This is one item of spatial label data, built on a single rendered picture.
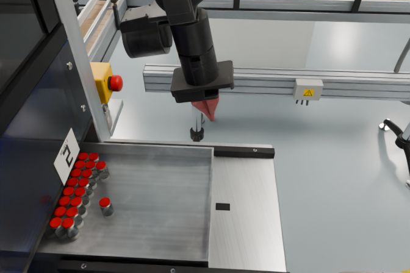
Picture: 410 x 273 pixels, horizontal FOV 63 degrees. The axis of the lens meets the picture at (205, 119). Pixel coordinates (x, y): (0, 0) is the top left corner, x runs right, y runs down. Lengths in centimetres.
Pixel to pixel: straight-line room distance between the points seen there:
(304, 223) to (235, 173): 104
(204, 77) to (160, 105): 176
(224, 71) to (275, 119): 167
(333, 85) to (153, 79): 85
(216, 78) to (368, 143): 177
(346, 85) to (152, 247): 129
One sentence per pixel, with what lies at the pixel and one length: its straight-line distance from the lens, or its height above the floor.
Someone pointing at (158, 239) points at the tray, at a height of 88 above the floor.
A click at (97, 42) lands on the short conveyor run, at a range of 113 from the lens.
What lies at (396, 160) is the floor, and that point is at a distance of 221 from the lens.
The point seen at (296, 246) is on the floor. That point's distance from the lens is 170.
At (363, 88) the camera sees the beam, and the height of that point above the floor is 50.
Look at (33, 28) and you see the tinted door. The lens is 58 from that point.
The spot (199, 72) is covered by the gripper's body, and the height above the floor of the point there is 118.
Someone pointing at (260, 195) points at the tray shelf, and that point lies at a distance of 74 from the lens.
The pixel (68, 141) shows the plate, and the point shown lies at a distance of 65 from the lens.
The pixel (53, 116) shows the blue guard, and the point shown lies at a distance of 60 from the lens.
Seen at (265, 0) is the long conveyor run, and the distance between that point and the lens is 140.
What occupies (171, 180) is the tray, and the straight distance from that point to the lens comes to 75.
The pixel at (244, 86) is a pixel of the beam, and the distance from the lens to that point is 164.
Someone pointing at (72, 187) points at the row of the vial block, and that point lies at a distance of 73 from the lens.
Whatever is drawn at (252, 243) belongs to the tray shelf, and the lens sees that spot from 68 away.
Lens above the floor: 148
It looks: 43 degrees down
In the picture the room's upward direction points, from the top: straight up
